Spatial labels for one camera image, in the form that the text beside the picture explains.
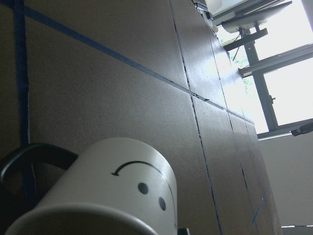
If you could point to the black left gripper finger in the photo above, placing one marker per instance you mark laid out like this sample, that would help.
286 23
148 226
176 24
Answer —
183 231

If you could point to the white smiley face mug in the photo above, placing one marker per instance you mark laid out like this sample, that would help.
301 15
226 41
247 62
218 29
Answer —
117 186

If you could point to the dark window frame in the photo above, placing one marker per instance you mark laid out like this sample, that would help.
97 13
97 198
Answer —
284 85

